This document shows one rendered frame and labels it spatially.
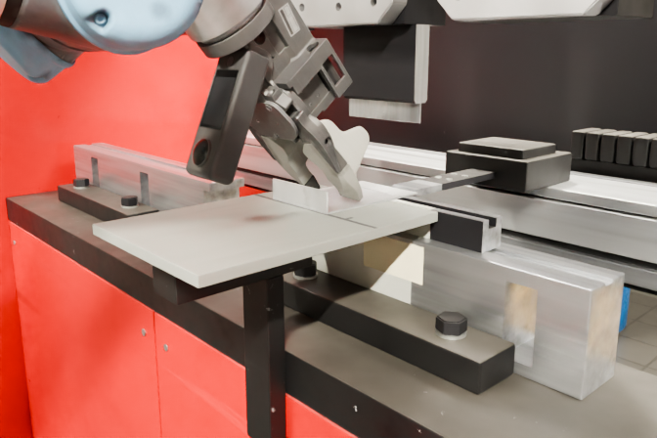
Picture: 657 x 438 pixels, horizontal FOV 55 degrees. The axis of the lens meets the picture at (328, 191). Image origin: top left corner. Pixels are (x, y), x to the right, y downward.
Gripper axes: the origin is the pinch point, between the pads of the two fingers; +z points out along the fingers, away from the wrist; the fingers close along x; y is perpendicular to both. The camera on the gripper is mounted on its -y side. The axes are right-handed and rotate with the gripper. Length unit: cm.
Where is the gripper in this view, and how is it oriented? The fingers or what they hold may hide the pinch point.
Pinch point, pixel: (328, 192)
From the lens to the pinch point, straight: 64.7
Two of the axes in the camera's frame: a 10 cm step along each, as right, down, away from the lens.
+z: 4.8, 6.5, 5.9
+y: 5.7, -7.4, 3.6
